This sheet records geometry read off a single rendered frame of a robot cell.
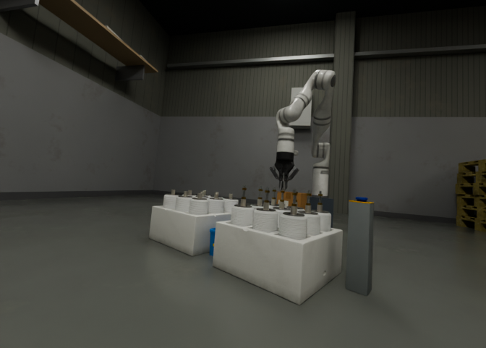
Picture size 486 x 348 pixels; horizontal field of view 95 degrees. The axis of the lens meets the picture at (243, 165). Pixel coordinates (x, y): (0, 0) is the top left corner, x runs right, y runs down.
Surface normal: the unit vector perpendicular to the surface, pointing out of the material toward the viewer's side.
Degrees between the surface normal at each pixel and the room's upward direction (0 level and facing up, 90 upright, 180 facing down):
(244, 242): 90
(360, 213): 90
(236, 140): 90
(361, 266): 90
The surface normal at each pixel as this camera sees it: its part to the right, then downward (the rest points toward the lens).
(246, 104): -0.24, -0.10
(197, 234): 0.77, 0.01
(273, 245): -0.65, -0.11
